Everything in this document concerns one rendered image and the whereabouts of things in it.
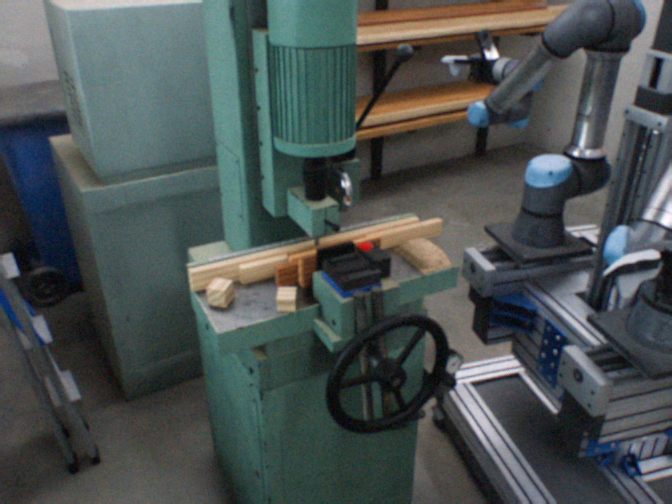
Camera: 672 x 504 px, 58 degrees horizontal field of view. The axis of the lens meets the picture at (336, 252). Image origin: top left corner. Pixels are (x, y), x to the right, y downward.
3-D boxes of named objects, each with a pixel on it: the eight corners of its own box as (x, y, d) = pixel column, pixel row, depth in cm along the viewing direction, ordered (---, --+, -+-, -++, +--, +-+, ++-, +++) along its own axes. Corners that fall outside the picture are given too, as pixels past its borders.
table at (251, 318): (233, 385, 116) (231, 360, 114) (190, 307, 140) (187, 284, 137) (483, 305, 141) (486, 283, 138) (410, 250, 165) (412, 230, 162)
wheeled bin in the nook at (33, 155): (25, 319, 281) (-36, 114, 235) (7, 270, 321) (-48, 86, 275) (159, 280, 313) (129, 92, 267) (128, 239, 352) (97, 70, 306)
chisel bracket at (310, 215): (312, 244, 137) (311, 209, 133) (287, 220, 148) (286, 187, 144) (341, 237, 140) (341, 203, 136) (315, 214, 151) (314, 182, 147)
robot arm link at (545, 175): (511, 202, 174) (518, 157, 167) (544, 193, 180) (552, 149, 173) (543, 217, 165) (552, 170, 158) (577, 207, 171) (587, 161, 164)
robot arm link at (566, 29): (588, 27, 140) (474, 139, 182) (620, 23, 145) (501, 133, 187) (565, -13, 143) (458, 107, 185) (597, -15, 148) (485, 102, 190)
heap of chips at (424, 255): (424, 273, 142) (425, 259, 140) (392, 248, 153) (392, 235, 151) (455, 264, 146) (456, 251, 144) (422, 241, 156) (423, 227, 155)
